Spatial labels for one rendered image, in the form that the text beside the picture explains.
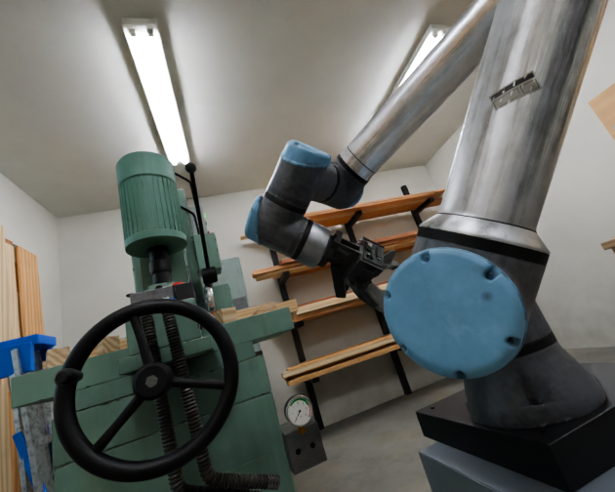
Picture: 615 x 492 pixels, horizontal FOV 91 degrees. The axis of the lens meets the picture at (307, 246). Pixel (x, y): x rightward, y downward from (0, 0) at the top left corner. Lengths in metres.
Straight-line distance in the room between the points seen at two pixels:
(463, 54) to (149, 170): 0.88
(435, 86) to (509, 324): 0.44
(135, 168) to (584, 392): 1.14
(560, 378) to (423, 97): 0.50
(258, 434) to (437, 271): 0.60
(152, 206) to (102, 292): 2.62
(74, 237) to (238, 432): 3.30
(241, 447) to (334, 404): 2.64
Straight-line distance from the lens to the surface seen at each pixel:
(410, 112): 0.65
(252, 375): 0.81
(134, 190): 1.07
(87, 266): 3.73
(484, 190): 0.40
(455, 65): 0.66
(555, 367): 0.58
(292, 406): 0.76
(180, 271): 1.11
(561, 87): 0.45
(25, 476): 1.75
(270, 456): 0.84
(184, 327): 0.72
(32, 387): 0.88
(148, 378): 0.61
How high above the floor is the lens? 0.80
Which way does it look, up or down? 17 degrees up
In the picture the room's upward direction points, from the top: 17 degrees counter-clockwise
